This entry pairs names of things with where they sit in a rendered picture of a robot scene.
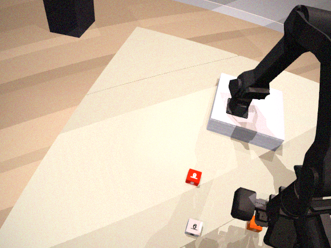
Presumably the orange block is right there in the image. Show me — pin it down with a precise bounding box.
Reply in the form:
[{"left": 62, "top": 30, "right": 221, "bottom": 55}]
[{"left": 247, "top": 216, "right": 262, "bottom": 233}]

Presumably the pale pink block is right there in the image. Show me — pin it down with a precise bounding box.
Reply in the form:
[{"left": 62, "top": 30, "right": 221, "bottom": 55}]
[{"left": 185, "top": 218, "right": 203, "bottom": 237}]

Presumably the red block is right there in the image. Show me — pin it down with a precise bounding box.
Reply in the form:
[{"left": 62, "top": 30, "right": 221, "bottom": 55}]
[{"left": 185, "top": 169, "right": 202, "bottom": 186}]

